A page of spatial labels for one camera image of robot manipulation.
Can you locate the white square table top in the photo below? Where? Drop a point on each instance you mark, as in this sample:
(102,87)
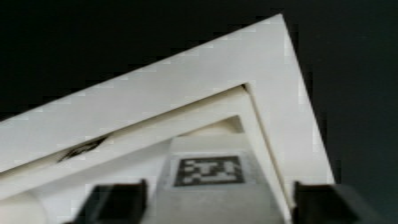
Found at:
(93,139)

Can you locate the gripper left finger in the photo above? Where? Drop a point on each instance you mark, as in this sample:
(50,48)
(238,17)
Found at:
(114,205)

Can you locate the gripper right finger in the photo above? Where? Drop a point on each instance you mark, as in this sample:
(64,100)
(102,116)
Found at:
(331,205)

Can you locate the white leg with tag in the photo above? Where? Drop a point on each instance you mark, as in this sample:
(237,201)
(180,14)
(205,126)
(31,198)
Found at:
(212,188)

